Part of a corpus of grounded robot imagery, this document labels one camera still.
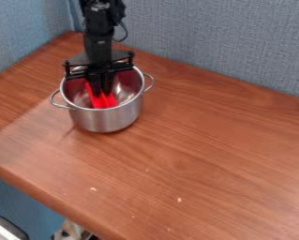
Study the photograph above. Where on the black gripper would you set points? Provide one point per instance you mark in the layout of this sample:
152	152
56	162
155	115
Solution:
97	62

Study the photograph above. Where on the metal pot with handles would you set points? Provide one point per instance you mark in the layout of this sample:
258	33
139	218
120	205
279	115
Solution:
131	84

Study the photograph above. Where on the red plastic block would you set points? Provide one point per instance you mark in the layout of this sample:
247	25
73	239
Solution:
103	101

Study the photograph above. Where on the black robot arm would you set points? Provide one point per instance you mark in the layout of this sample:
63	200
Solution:
101	16

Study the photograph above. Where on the light object under table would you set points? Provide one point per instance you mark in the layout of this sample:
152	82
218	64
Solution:
71	231

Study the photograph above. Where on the black and white chair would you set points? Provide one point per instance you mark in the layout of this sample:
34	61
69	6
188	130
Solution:
9	231

